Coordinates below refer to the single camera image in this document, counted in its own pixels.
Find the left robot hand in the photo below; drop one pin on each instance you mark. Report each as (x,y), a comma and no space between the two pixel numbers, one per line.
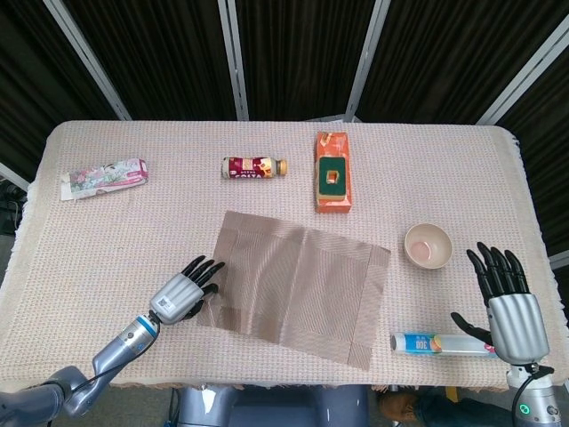
(175,298)

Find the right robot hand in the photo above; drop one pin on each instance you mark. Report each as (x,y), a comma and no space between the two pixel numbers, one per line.
(518,324)

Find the beige bowl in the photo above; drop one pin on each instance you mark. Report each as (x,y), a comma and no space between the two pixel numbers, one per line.
(440,260)

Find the brown woven placemat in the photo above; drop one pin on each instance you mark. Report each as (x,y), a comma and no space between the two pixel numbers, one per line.
(302,289)

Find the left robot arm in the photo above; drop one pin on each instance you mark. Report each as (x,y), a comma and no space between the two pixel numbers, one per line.
(129,338)

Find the beige woven tablecloth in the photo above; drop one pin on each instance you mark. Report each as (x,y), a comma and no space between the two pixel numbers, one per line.
(111,244)

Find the plastic food wrap box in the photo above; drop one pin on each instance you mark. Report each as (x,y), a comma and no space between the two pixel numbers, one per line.
(427,344)

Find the pink floral cardboard box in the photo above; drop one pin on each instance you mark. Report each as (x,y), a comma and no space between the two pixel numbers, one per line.
(106,178)

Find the grey robot torso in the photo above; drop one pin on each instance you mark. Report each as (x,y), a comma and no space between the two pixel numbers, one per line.
(266,409)

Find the brown shoe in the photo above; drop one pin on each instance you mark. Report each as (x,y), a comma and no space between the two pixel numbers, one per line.
(395,405)

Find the Costa coffee bottle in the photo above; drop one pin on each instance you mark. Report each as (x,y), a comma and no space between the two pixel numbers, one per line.
(253,166)

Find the dark pleated screen panel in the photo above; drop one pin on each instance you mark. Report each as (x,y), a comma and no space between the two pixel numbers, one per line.
(547,155)
(302,58)
(155,58)
(26,66)
(444,58)

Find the orange carton box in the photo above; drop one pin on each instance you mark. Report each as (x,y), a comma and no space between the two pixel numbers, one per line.
(333,207)

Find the white screen frame post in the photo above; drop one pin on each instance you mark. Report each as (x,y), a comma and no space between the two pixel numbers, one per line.
(89,58)
(13,175)
(366,58)
(524,80)
(233,58)

